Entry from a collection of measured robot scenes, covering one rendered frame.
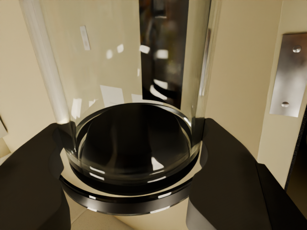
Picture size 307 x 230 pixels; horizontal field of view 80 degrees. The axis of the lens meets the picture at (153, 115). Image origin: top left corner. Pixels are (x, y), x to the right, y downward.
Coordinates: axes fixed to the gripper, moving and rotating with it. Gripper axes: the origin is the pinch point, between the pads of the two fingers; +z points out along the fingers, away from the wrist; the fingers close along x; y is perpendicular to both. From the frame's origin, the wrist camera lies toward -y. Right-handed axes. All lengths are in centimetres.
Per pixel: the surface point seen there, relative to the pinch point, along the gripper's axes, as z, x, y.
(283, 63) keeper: 4.2, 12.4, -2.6
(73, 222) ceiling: 91, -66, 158
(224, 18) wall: 49, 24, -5
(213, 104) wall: 49, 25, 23
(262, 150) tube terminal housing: 4.0, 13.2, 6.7
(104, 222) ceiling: 87, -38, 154
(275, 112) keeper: 3.9, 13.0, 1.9
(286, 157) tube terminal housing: 2.7, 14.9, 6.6
